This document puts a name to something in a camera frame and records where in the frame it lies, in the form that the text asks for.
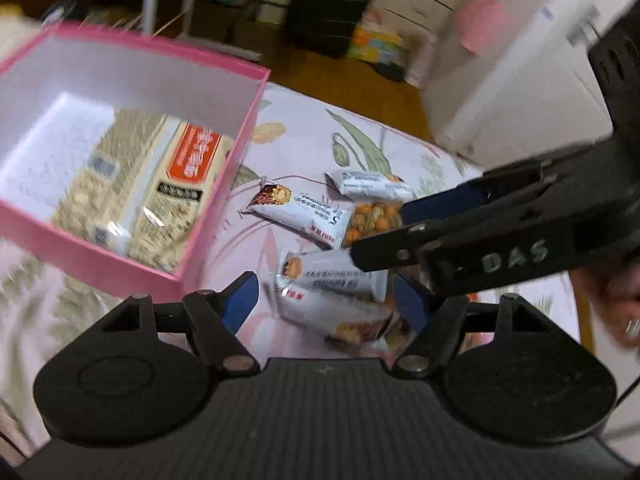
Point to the white frame side table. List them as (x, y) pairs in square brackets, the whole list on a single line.
[(209, 24)]

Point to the beige cracker pack orange label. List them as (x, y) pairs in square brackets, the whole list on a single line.
[(146, 184)]

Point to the pink cardboard box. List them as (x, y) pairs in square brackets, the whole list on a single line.
[(60, 90)]

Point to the pink hanging bag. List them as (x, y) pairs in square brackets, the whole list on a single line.
[(478, 23)]

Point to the colourful gift bag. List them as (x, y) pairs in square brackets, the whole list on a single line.
[(373, 42)]

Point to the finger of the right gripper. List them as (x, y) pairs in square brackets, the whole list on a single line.
[(440, 243), (499, 195)]

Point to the person's right hand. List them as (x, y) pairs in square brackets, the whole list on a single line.
[(614, 293)]

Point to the white snack bar wrapper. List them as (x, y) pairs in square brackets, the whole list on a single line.
[(324, 224), (343, 317), (332, 270), (371, 185)]

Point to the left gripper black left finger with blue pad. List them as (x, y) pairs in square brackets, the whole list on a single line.
[(215, 318)]

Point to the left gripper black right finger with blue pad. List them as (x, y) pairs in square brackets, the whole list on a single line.
[(436, 326)]

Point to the clear bag orange nut snacks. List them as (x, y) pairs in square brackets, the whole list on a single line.
[(370, 219)]

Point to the black suitcase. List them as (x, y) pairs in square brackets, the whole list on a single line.
[(323, 26)]

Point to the white door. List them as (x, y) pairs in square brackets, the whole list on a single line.
[(531, 91)]

